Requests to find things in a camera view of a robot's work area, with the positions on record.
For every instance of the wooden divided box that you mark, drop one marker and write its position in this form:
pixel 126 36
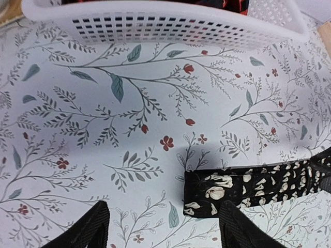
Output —
pixel 325 33

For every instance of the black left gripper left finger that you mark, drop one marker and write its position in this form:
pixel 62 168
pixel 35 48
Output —
pixel 91 230

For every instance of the woven bamboo mat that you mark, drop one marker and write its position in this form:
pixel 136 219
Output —
pixel 10 11

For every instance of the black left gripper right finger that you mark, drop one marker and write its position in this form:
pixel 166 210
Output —
pixel 238 231

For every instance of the white plastic basket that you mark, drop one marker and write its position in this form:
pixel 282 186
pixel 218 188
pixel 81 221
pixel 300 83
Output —
pixel 266 23

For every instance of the black white floral tie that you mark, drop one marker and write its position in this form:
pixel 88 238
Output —
pixel 205 190

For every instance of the red navy striped tie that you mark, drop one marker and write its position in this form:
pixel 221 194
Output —
pixel 238 6

